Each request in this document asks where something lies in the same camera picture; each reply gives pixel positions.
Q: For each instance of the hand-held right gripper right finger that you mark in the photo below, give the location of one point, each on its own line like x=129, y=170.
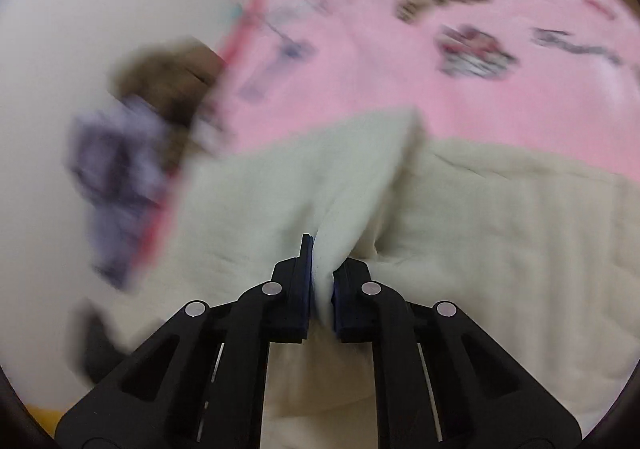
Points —
x=340, y=299

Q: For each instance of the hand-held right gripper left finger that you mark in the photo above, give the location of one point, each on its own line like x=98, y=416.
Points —
x=304, y=279

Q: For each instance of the cream quilted jacket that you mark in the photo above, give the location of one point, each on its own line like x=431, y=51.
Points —
x=500, y=229

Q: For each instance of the grey purple cloth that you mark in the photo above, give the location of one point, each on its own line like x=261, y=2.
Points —
x=117, y=179

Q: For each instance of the dark cloth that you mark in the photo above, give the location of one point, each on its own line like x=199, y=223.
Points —
x=97, y=344

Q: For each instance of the pink printed blanket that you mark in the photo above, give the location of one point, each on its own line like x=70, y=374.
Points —
x=375, y=69

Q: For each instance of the brown blurred object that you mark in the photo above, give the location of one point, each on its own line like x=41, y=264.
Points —
x=170, y=79

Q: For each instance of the yellow fleece blanket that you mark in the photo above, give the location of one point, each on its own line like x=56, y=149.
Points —
x=42, y=421

